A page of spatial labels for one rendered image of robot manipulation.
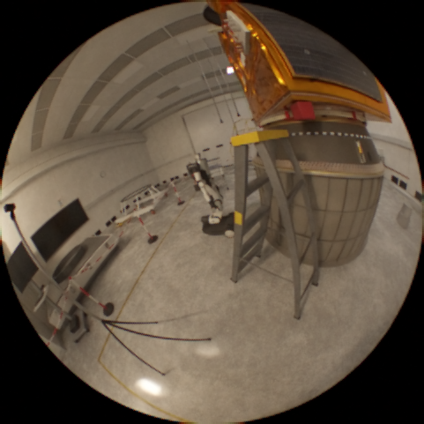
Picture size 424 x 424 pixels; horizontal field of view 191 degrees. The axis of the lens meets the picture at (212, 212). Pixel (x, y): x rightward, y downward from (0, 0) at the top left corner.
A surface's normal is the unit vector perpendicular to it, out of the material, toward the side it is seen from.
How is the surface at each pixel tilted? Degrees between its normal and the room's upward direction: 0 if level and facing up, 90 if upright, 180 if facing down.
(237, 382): 0
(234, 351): 0
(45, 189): 90
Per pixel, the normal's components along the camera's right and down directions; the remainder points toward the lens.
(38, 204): 0.94, -0.17
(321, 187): -0.66, 0.52
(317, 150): -0.73, 0.07
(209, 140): -0.17, 0.51
